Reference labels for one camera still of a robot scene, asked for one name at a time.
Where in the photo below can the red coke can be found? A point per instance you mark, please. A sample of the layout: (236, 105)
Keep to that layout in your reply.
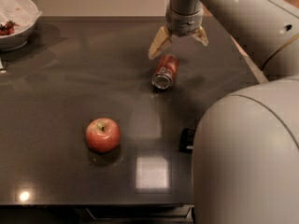
(165, 73)

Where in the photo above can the white bowl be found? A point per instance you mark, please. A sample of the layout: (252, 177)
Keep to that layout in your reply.
(18, 39)

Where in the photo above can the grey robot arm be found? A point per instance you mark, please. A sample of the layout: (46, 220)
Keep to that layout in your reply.
(245, 155)

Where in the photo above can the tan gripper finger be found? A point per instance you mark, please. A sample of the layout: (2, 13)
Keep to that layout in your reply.
(161, 42)
(200, 35)

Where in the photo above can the red apple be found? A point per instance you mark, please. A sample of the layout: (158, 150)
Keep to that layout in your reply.
(103, 135)

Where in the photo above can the white napkin in bowl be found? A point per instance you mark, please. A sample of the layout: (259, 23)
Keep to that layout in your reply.
(23, 12)

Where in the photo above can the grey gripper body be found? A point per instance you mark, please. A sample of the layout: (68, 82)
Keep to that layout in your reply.
(183, 22)

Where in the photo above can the red strawberries in bowl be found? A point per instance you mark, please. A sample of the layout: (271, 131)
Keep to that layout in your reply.
(8, 28)

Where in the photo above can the black snack bar wrapper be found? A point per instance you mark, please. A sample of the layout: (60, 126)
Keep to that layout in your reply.
(186, 140)

